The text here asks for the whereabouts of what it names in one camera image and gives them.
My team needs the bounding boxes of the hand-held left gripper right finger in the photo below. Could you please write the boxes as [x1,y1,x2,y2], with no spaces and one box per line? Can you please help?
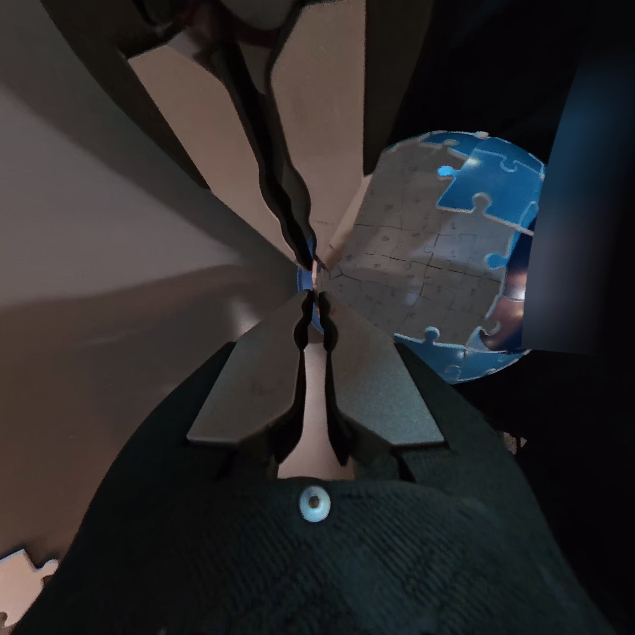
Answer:
[317,291,445,467]

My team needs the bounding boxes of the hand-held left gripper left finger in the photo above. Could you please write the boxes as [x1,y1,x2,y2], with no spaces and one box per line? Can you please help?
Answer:
[187,291,317,465]

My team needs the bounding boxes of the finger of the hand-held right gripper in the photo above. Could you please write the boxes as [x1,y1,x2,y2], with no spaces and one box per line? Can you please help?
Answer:
[128,37,317,271]
[269,0,374,272]

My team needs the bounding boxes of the blue puzzle ball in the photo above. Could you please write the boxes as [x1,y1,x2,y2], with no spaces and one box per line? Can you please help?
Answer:
[317,130,546,385]

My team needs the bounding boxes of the white puzzle piece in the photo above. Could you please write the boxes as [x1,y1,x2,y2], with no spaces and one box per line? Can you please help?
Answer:
[0,548,60,628]

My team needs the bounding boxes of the person's dark clothed torso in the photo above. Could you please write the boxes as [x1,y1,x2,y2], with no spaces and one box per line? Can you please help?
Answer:
[397,0,635,635]

